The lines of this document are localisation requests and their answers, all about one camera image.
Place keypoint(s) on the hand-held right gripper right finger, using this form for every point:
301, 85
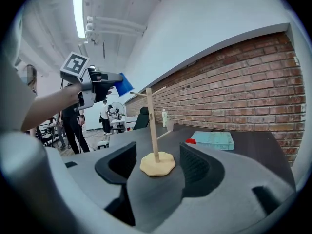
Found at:
202, 169

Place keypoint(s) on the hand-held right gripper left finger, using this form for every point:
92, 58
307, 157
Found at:
117, 160

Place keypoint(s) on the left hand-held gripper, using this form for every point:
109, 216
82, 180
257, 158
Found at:
85, 82

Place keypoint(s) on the blue plastic cup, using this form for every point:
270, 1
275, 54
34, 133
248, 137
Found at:
124, 85

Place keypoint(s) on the red plastic cup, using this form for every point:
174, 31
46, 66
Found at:
190, 141

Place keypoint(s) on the wooden mug tree stand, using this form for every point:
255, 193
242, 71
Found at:
157, 166

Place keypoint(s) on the person's left forearm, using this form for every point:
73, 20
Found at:
51, 102

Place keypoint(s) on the white floor device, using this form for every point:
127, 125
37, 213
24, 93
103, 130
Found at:
103, 144

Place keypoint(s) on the black standing fan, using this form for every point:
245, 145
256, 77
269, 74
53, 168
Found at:
117, 108

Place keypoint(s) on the white desk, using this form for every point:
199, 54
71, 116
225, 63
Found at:
119, 122

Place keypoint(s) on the black padded office chair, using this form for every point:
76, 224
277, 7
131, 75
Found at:
142, 121

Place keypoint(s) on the white ceiling pipes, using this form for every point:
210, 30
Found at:
114, 25

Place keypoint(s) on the pale green bottle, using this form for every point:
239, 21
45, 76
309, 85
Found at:
165, 118

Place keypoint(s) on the long ceiling light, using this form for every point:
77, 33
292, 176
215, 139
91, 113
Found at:
79, 13

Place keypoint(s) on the person's grey shirt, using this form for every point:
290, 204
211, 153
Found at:
12, 94

